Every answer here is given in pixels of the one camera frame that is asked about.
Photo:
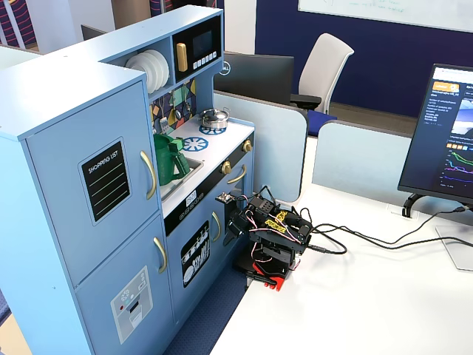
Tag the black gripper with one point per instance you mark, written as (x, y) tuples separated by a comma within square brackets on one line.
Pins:
[(234, 226)]

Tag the green recipient lid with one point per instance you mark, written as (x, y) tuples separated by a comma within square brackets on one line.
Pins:
[(176, 144)]

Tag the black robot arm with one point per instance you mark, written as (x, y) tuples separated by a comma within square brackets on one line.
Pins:
[(281, 236)]

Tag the green toy recipient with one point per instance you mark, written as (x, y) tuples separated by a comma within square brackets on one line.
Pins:
[(166, 166)]

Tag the silver pot lid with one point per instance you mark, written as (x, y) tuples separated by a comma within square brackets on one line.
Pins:
[(213, 114)]

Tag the black control panel with clock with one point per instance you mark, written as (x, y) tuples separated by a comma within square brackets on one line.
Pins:
[(184, 211)]

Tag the blue toy oven door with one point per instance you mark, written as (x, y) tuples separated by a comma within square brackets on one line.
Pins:
[(250, 174)]

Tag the gold stove knob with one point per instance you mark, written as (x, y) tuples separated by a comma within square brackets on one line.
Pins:
[(247, 146), (226, 167)]

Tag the grey toy sink basin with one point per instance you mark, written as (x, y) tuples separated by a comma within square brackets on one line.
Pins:
[(196, 166)]

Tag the blue toy dishwasher door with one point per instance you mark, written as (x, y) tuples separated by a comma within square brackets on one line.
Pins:
[(177, 296)]

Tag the pale blue desk divider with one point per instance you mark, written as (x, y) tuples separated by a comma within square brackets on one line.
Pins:
[(273, 148), (358, 159)]

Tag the silver metal toy pot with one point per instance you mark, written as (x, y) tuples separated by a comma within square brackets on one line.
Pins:
[(213, 124)]

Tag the hanging toy spatula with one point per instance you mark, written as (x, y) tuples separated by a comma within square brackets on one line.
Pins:
[(162, 125)]

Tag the hanging toy ladle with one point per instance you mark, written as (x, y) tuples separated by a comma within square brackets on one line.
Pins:
[(178, 111)]

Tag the hanging toy spoon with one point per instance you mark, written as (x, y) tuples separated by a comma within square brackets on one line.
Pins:
[(187, 103)]

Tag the black shopping list sticker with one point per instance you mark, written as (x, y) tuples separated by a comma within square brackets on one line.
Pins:
[(107, 183)]

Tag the blue upholstered seat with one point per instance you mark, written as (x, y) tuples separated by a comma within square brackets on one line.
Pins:
[(321, 122)]

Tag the colourful geometric backsplash panel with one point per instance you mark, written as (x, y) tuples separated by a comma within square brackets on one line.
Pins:
[(190, 92)]

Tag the blue toy freezer door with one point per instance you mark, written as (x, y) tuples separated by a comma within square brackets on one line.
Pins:
[(99, 296)]

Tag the black Dell monitor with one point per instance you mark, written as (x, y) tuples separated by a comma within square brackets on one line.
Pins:
[(255, 77)]

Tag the white plates stack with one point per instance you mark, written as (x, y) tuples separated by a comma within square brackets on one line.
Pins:
[(160, 74)]

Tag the black monitor stand foot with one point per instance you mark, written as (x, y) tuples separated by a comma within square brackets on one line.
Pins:
[(412, 205)]

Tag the blue toy fridge door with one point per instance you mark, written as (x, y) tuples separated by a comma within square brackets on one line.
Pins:
[(51, 207)]

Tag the white office chair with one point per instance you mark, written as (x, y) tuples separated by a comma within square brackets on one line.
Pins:
[(325, 66)]

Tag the white toy plate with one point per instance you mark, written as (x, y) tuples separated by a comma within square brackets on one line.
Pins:
[(148, 61), (139, 62), (130, 63)]

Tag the black toy microwave door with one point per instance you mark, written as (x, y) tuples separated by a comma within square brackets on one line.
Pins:
[(203, 42)]

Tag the silver flat stand base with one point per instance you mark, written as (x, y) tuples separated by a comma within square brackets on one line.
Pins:
[(456, 247)]

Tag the lit black computer monitor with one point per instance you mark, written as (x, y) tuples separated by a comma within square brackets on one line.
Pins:
[(443, 129)]

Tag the purple wavy pattern panel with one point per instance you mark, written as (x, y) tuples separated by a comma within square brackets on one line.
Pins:
[(162, 5), (16, 22)]

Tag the blue wooden toy kitchen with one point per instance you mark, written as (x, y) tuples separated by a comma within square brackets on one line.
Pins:
[(55, 74)]

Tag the brown wooden door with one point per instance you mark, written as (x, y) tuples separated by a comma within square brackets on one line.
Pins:
[(129, 13)]

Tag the small black background monitor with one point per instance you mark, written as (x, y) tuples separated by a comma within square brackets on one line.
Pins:
[(92, 33)]

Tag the white whiteboard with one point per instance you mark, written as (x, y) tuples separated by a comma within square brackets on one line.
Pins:
[(388, 11)]

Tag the small wrist camera board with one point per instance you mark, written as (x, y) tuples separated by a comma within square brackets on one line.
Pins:
[(224, 198)]

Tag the red black robot base mount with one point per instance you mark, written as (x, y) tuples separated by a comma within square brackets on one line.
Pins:
[(269, 275)]

